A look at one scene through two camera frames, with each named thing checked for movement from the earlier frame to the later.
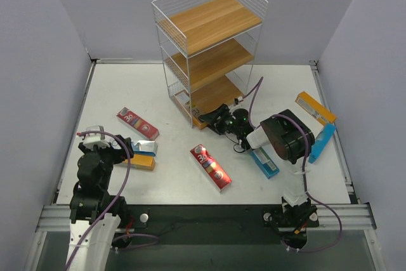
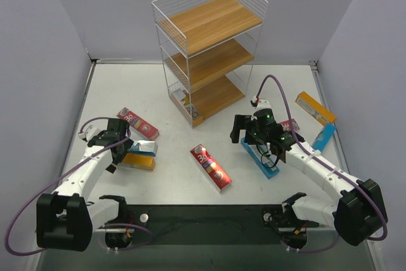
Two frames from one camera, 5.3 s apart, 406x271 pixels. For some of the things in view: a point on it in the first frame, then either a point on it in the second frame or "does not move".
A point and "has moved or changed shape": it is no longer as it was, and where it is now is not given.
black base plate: [206, 224] does not move
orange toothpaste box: [183, 98] has moved or changed shape
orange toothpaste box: [314, 108] does not move
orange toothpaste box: [141, 162] does not move
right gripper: [220, 121] to [241, 124]
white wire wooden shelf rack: [208, 35] does not move
